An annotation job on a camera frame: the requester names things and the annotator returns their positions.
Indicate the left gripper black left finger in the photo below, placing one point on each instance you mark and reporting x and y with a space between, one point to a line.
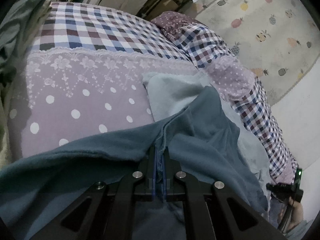
138 185

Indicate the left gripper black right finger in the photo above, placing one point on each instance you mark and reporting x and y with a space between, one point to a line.
180 186

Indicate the blue sweatshirt garment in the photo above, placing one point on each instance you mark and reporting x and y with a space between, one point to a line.
200 137

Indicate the person's right hand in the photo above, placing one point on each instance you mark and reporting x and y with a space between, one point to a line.
296 215

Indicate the light grey-blue garment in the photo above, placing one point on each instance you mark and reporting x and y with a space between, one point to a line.
169 93

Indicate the plaid rolled quilt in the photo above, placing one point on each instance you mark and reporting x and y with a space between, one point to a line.
235 83

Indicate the purple polka dot bedsheet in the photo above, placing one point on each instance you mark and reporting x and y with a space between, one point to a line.
82 76

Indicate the folded dark green garment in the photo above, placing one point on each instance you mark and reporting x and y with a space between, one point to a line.
18 30

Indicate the pineapple print wall cloth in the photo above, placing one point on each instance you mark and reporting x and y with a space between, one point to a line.
277 39

